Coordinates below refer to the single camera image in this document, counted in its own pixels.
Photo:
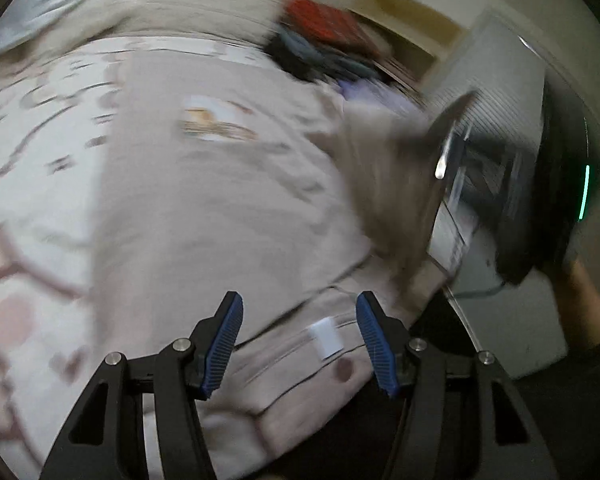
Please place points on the crumpled white sheet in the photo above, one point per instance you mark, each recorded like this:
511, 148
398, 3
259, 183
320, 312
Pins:
40, 5

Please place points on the small wooden wall shelf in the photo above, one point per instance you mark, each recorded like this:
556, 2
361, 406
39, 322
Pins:
410, 15

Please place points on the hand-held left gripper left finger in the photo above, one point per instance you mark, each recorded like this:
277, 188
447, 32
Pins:
225, 345

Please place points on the person's right forearm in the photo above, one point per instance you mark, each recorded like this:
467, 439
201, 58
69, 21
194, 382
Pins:
582, 305

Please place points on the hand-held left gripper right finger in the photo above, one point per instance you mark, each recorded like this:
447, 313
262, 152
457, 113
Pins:
377, 345

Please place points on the beige cat print sweatshirt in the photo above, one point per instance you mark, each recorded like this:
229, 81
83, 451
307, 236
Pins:
220, 200

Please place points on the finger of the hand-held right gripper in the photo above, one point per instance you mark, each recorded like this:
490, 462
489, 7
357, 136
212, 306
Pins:
447, 130

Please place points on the folded grey green garment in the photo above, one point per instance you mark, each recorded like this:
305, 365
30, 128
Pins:
330, 55

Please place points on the quilted beige pillow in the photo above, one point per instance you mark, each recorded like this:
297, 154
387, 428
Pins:
195, 15

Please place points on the bear printed blanket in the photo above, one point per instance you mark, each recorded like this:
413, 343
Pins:
30, 200

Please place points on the folded black garment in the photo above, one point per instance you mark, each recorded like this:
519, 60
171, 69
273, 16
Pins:
295, 62

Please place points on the lavender garment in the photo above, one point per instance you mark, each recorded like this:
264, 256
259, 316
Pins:
380, 97

